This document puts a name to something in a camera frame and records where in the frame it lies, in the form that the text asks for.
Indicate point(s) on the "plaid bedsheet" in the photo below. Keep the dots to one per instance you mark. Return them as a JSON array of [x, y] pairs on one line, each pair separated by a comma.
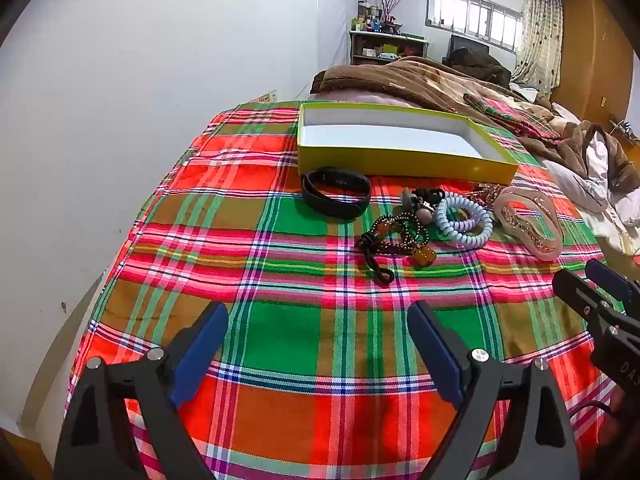
[[300, 310]]

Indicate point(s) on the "black television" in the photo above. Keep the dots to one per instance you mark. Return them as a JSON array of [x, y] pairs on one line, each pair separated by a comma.
[[467, 42]]

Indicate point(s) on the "barred window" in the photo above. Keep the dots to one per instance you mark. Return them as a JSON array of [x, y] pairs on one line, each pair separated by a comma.
[[470, 15]]

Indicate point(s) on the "folded plaid cloth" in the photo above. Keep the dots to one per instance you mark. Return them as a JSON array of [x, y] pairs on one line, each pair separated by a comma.
[[510, 115]]

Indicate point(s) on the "gold brooch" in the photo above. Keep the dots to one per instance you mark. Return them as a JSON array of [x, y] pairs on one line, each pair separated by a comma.
[[487, 191]]

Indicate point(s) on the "wall socket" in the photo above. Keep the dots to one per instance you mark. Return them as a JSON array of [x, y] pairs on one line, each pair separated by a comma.
[[267, 97]]

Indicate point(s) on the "wooden shelf unit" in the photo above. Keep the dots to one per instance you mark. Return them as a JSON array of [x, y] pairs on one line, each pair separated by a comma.
[[365, 40]]

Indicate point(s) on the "wooden bedside cabinet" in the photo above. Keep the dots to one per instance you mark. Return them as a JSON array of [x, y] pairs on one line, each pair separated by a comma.
[[627, 132]]

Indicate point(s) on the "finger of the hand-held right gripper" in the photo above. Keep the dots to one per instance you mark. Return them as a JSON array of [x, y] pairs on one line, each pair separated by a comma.
[[575, 290], [607, 272]]

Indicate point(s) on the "white quilt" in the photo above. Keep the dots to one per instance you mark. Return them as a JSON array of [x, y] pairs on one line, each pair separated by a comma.
[[590, 180]]

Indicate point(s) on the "clear hair claw clip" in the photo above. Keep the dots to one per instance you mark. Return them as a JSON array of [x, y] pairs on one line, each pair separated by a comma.
[[550, 220]]

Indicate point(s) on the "black wristband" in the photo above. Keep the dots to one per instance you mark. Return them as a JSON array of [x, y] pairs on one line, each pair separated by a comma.
[[330, 208]]

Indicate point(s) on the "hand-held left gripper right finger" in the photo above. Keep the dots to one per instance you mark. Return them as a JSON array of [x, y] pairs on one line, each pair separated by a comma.
[[435, 355]]

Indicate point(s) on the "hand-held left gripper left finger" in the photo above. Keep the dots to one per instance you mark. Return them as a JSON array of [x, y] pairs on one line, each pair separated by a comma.
[[200, 350]]

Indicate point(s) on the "pink pillow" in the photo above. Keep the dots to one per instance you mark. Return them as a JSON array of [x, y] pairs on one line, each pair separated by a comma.
[[350, 96]]

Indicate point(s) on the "brown blanket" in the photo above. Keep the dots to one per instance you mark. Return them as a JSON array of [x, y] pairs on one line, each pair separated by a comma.
[[390, 80]]

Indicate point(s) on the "yellow cardboard box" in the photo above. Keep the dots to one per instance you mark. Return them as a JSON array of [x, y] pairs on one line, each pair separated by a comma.
[[380, 132]]

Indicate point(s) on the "patterned curtain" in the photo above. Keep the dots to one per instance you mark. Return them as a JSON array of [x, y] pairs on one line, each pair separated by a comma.
[[540, 35]]

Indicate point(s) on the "dark jacket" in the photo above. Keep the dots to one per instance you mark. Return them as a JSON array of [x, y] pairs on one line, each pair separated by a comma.
[[480, 65]]

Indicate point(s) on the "bottles on shelf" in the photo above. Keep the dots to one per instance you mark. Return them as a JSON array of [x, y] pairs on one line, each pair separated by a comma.
[[372, 20]]

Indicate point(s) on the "wooden wardrobe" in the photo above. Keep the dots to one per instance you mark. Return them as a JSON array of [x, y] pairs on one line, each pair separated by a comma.
[[590, 50]]

